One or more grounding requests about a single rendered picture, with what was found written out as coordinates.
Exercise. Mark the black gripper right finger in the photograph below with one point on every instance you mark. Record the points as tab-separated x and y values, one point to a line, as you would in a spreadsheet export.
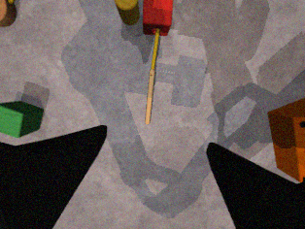
256	198

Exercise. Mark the green block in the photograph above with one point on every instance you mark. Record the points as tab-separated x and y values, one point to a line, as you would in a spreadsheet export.
18	118

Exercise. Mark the red block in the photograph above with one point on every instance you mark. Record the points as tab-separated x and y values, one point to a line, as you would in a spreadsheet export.
157	14

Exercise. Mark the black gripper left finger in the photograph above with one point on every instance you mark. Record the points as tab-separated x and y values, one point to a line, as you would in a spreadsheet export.
38	179

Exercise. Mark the yellow wooden cylinder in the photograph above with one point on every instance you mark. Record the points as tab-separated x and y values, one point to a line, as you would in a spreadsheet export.
128	11

